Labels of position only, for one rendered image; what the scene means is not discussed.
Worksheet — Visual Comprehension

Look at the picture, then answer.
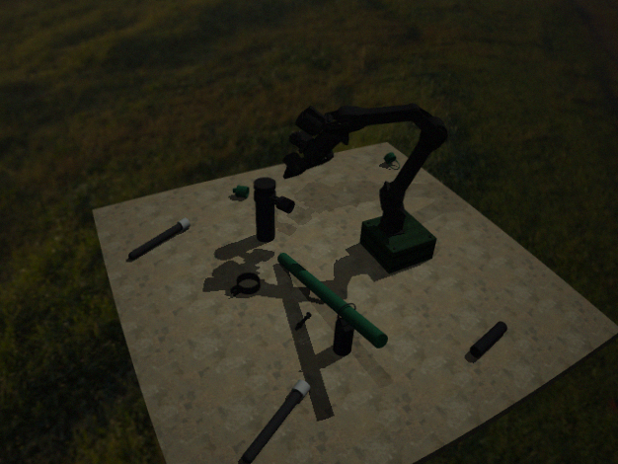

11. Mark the black bolt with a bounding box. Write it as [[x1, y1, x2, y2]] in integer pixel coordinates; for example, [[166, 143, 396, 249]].
[[295, 312, 312, 331]]

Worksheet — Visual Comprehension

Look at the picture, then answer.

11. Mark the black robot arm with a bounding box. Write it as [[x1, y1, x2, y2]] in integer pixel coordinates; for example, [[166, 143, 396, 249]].
[[288, 103, 448, 237]]

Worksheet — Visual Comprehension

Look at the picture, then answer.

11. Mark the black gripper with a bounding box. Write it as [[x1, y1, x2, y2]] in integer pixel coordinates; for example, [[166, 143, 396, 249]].
[[282, 136, 334, 179]]

